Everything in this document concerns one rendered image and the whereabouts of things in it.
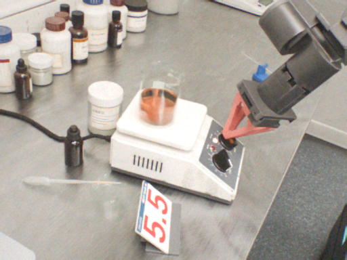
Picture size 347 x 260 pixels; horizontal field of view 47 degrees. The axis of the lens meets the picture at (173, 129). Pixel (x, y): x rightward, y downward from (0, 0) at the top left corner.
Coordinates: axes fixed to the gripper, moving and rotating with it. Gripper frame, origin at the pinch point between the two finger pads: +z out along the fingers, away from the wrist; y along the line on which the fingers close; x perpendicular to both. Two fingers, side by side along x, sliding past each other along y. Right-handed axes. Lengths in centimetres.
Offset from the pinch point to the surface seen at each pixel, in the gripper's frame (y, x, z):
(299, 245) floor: -91, 15, 52
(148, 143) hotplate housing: 13.4, -1.1, 5.0
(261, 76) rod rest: -28.8, -18.4, 2.6
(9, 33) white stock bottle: 23.0, -32.1, 16.9
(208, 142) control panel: 4.5, 0.9, 1.5
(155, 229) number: 16.6, 11.2, 6.7
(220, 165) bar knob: 4.8, 5.2, 1.1
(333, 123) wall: -152, -33, 35
